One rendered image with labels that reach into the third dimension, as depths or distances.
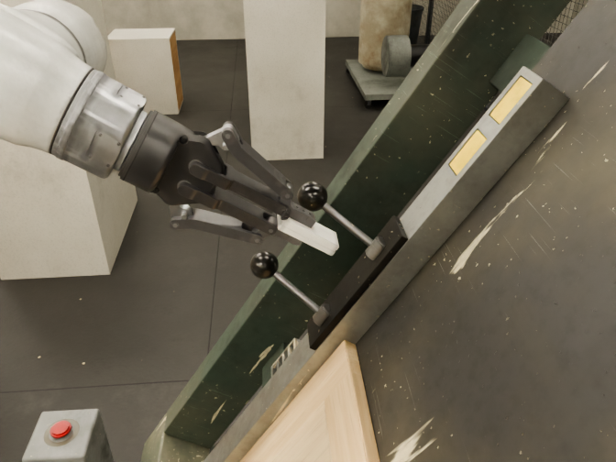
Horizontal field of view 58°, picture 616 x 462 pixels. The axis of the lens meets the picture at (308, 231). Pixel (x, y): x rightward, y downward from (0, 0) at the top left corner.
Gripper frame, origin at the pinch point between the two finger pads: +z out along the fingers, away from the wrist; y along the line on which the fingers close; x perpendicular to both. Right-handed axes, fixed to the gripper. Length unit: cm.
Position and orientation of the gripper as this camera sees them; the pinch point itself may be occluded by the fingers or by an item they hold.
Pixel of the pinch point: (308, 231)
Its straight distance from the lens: 60.2
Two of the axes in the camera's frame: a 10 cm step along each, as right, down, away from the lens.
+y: 5.4, -7.4, -4.1
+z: 8.4, 4.3, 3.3
